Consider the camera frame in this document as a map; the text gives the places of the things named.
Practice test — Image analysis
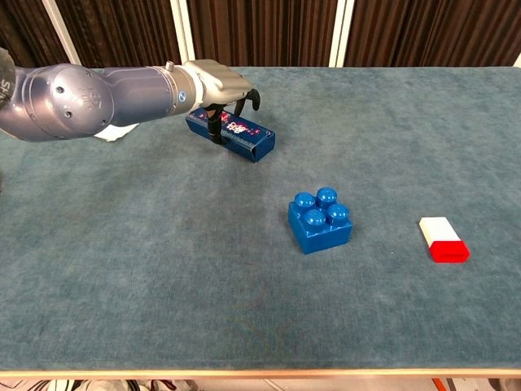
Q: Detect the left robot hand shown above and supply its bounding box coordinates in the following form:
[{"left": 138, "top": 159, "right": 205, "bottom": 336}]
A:
[{"left": 182, "top": 59, "right": 261, "bottom": 146}]

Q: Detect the dark brown pleated curtain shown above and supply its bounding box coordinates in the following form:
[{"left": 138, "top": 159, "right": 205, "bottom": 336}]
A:
[{"left": 0, "top": 0, "right": 521, "bottom": 70}]

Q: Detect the blue four-stud building block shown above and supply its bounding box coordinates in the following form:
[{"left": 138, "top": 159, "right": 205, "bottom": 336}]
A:
[{"left": 287, "top": 186, "right": 353, "bottom": 256}]

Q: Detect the teal table cloth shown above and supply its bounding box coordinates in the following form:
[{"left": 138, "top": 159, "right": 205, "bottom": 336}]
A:
[{"left": 0, "top": 66, "right": 521, "bottom": 374}]

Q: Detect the red and white eraser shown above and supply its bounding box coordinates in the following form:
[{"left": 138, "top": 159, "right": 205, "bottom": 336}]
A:
[{"left": 418, "top": 216, "right": 471, "bottom": 264}]

